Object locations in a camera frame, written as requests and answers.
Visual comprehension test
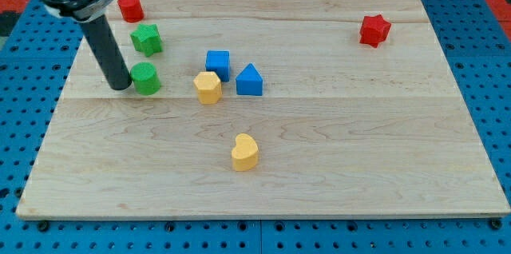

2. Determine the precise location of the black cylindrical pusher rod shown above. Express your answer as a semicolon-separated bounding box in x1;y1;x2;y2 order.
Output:
80;15;132;90

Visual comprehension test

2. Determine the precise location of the green star block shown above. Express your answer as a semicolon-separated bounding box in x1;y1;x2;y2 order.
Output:
130;24;163;57

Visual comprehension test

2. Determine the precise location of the red star block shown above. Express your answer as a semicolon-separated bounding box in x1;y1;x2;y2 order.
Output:
359;14;392;48

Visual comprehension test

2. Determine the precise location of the red cylinder block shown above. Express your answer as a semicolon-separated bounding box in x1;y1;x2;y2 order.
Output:
117;0;145;23

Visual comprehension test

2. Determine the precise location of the green cylinder block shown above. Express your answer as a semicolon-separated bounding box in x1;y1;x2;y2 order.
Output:
130;62;161;96

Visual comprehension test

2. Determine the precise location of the yellow hexagon block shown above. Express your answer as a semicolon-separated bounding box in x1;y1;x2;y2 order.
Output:
193;71;222;105

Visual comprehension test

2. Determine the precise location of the blue cube block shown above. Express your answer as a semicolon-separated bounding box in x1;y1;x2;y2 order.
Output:
205;50;231;82

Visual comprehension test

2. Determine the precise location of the blue triangle block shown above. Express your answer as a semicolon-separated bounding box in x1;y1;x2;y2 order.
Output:
236;63;263;96

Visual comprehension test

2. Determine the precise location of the yellow heart block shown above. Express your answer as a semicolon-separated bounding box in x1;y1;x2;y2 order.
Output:
231;133;259;172

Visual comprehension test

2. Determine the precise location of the wooden board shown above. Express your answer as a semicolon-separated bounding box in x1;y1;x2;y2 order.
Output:
16;0;510;220

